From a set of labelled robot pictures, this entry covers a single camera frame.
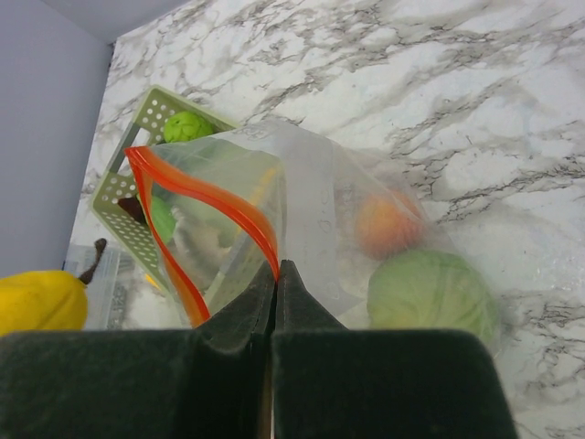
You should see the bright green citrus toy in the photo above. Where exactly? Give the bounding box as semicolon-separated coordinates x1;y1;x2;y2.
164;112;214;143

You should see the clear zip top bag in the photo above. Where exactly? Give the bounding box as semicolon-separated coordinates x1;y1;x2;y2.
124;119;504;358

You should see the clear plastic compartment box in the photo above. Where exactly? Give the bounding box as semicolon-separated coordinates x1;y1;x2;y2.
84;246;138;331

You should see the pale green perforated basket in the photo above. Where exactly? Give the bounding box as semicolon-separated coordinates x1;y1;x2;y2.
90;84;280;294

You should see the yellow pear toy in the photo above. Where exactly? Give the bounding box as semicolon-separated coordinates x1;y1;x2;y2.
1;238;107;336

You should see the green cabbage toy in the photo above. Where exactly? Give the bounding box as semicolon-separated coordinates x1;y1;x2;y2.
367;249;499;347

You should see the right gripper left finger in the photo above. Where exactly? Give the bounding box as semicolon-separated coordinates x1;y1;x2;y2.
1;265;276;438

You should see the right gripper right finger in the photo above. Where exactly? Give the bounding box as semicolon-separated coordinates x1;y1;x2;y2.
271;261;516;438

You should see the orange peach toy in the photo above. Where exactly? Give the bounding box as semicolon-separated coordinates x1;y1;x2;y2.
354;191;425;260

